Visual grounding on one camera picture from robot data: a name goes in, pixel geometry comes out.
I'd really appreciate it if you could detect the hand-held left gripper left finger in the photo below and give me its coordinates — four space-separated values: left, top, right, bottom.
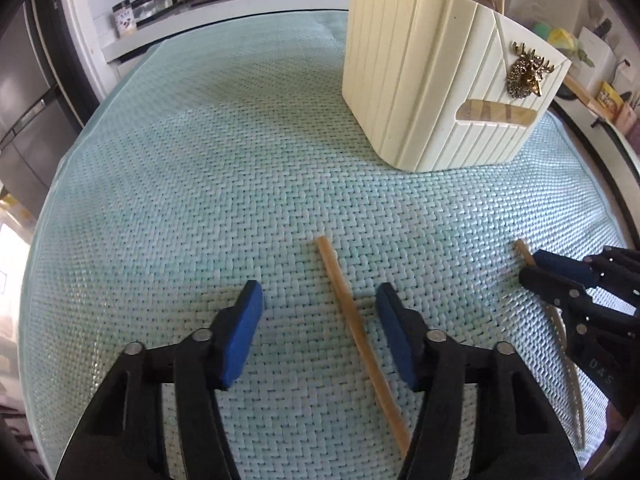
55 280 265 480

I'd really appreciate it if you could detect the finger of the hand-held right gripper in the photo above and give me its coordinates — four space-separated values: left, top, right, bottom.
519 266 598 343
532 246 640 307

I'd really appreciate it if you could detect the cream ribbed utensil holder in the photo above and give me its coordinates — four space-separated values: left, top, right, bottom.
341 0 572 173

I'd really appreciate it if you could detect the steel refrigerator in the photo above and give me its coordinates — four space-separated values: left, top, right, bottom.
0 0 66 213

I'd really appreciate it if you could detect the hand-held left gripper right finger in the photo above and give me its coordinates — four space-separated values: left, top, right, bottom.
375 282 586 480

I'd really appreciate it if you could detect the light blue woven mat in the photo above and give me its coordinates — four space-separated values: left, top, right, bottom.
20 7 632 472

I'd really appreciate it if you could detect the white paper box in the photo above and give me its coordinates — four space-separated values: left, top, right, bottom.
580 27 617 79

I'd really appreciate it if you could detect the wooden cutting board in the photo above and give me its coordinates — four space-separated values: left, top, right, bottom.
562 75 607 122

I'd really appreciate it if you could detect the yellow packet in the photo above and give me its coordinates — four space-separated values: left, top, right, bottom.
597 81 627 119

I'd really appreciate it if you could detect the clear plastic container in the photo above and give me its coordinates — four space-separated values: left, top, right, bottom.
131 0 174 26

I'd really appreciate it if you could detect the white kitchen counter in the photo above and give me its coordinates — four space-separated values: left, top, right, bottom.
102 0 351 63

